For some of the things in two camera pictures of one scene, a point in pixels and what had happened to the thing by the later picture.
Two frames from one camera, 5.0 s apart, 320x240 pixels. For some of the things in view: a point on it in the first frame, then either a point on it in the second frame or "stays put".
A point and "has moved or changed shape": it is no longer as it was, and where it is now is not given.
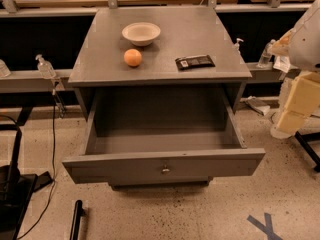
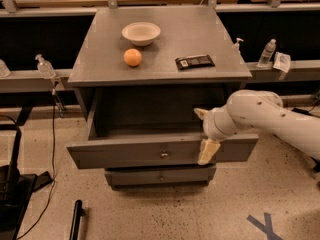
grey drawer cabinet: (159, 88) stays put
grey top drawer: (138, 136) has moved or changed shape
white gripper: (306, 47) to (211, 125)
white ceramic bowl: (141, 33) stays put
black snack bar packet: (194, 62) stays put
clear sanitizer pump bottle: (45, 68) stays put
